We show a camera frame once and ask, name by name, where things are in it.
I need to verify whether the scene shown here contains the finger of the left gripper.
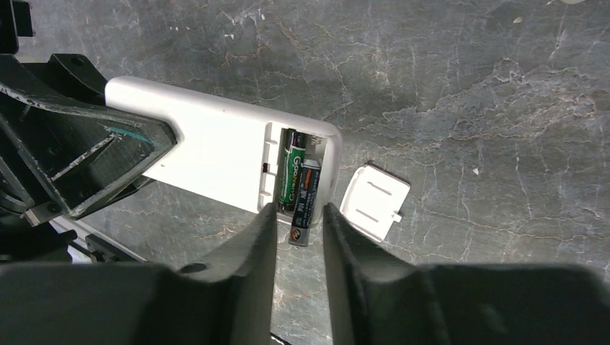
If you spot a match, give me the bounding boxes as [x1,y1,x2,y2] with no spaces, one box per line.
[21,53,153,201]

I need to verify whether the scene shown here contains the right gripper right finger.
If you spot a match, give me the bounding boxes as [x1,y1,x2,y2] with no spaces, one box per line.
[323,204,609,344]

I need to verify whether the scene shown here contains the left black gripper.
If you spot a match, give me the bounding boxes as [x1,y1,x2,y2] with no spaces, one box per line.
[1,55,177,262]

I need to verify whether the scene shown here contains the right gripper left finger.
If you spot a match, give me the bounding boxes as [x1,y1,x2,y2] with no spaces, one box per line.
[1,204,277,344]

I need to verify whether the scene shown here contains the small white battery cover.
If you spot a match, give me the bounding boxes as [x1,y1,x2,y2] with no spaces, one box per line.
[340,165,411,243]

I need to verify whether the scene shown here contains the black battery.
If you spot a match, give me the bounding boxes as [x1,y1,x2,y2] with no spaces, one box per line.
[288,159,322,247]

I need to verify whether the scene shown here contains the white remote red buttons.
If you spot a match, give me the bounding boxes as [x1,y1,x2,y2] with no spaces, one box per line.
[104,76,342,213]

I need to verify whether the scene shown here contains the green battery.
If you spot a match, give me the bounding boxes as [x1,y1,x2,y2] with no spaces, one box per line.
[278,129,307,213]

